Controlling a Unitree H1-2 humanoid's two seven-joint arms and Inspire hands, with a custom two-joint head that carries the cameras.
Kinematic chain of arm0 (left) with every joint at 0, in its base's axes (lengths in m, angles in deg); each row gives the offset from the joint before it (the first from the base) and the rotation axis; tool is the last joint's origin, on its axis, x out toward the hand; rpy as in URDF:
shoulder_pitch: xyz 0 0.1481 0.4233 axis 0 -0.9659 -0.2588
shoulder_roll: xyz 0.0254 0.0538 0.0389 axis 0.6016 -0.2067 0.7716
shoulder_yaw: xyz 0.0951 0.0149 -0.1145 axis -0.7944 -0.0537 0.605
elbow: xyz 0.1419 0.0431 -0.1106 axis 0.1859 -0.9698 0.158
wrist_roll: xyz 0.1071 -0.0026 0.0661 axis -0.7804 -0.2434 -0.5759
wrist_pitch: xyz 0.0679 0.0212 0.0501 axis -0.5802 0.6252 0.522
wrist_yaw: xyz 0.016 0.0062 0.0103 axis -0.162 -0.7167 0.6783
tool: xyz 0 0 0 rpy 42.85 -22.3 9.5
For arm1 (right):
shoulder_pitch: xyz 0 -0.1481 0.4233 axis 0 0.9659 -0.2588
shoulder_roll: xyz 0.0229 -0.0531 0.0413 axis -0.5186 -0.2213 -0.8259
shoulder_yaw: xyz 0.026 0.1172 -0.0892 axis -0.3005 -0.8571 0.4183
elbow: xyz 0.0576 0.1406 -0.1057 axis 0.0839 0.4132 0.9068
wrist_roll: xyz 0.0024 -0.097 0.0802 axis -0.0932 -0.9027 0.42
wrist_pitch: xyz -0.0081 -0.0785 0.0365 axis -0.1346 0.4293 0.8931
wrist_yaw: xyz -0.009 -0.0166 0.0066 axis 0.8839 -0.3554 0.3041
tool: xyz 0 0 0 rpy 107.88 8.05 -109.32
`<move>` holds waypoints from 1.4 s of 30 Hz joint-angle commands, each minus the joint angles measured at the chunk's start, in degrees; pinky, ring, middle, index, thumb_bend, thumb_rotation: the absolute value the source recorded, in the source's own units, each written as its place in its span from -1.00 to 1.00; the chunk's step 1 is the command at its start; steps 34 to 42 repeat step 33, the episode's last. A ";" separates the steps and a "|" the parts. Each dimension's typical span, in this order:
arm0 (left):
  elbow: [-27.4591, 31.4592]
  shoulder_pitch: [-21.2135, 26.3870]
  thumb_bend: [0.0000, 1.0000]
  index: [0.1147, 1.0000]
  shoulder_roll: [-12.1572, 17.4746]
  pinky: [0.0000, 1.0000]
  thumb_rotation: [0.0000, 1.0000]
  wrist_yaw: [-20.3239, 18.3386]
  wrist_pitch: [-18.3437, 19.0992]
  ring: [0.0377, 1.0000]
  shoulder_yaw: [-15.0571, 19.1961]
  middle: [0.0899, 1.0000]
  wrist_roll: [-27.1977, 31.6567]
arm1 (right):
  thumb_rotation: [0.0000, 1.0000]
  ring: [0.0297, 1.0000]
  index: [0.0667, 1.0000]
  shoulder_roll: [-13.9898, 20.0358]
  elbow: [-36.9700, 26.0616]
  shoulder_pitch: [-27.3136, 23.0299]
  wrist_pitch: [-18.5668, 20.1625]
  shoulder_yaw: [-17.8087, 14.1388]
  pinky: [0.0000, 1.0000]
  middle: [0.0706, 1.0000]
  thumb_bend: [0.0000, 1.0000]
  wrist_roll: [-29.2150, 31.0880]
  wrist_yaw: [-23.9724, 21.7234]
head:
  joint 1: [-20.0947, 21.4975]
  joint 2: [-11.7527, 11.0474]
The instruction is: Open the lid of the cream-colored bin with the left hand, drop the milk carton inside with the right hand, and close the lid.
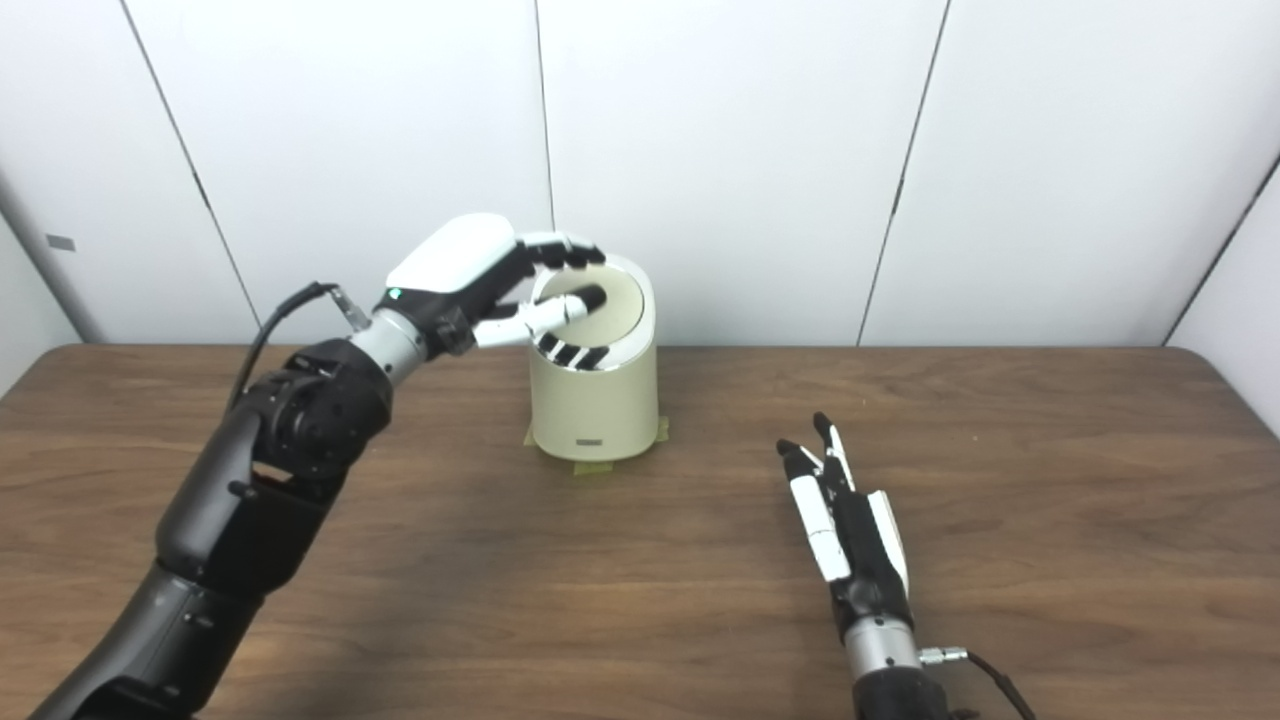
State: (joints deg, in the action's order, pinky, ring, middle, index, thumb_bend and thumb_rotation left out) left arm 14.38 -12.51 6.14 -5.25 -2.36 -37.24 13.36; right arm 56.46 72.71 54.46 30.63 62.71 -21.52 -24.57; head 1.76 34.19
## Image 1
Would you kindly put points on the gray wall sticker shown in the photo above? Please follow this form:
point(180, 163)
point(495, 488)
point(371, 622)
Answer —
point(60, 242)

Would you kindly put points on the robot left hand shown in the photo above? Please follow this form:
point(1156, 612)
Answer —
point(455, 265)

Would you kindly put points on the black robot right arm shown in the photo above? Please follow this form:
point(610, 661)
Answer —
point(895, 690)

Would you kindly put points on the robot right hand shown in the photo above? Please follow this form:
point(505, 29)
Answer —
point(865, 560)

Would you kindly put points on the cream-colored round bin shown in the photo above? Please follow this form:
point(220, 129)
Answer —
point(595, 405)

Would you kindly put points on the cream round bin lid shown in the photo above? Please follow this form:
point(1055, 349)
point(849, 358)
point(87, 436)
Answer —
point(622, 305)

